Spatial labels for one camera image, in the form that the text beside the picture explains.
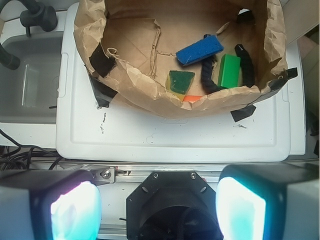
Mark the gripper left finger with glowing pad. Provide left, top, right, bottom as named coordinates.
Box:
left=0, top=170, right=102, bottom=240

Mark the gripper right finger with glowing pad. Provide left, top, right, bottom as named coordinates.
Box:
left=215, top=163, right=320, bottom=240

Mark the green and yellow sponge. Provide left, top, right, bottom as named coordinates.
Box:
left=165, top=70, right=196, bottom=102

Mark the blue sponge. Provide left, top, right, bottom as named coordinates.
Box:
left=175, top=34, right=224, bottom=66

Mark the grey toy sink basin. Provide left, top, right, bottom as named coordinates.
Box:
left=0, top=32, right=63, bottom=124

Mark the green rectangular block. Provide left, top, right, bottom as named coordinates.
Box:
left=218, top=54, right=241, bottom=89

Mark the orange block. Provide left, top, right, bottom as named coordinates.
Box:
left=183, top=95, right=202, bottom=103

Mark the brown paper bag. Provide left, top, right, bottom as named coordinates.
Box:
left=73, top=0, right=295, bottom=119

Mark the dark grey toy faucet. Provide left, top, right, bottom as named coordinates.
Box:
left=0, top=0, right=58, bottom=70

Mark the thin black cable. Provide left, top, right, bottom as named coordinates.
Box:
left=0, top=128, right=63, bottom=171

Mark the aluminium frame rail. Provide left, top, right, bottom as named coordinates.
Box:
left=29, top=161, right=320, bottom=186

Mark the black mount plate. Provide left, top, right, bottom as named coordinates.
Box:
left=126, top=171, right=224, bottom=240

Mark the dark navy rope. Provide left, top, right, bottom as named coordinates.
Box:
left=200, top=44, right=256, bottom=96

